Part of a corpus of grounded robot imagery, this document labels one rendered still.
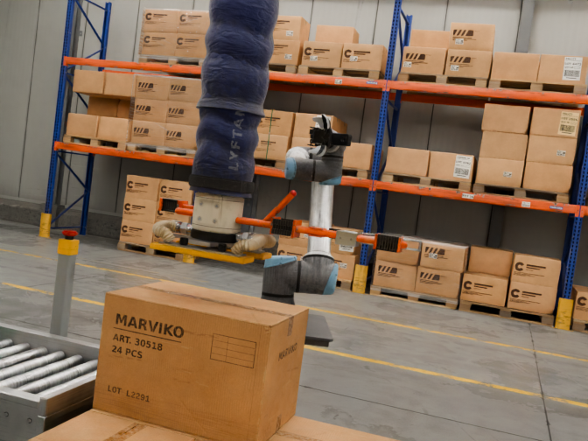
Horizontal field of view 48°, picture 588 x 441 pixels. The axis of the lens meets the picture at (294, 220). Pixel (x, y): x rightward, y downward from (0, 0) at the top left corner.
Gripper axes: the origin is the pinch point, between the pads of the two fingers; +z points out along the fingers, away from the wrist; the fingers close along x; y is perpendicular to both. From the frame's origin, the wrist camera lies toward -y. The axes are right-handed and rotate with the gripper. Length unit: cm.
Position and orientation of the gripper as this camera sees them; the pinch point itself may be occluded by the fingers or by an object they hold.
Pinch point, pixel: (321, 135)
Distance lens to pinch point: 241.1
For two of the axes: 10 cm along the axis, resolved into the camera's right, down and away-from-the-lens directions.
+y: -9.5, -1.4, 2.6
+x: 1.3, -9.9, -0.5
